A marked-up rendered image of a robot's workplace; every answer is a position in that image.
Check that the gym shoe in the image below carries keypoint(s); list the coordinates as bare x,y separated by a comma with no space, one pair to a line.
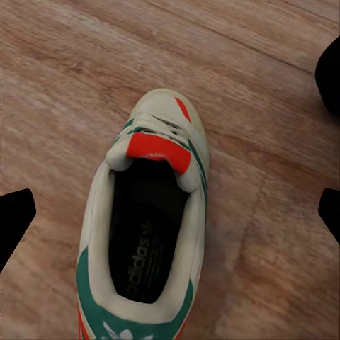
142,242

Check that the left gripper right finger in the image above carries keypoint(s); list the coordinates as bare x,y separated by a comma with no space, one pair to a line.
329,211

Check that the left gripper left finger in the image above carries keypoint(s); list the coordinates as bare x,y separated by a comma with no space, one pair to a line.
17,210

